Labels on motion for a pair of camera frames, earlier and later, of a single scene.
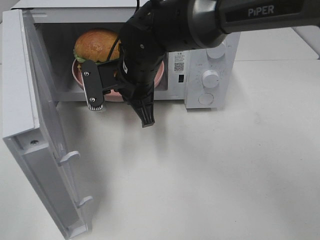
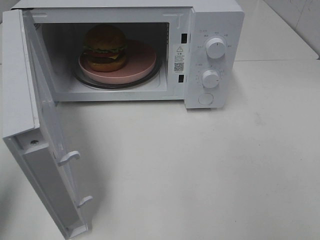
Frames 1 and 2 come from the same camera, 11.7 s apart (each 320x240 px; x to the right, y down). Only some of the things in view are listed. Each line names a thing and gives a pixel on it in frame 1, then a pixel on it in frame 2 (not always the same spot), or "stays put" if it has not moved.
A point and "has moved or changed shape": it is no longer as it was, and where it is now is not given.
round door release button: x=205 y=98 stays put
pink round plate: x=114 y=95 has moved or changed shape
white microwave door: x=31 y=123 stays put
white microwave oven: x=208 y=78 stays put
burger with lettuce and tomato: x=95 y=45 has moved or changed shape
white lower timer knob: x=210 y=79 stays put
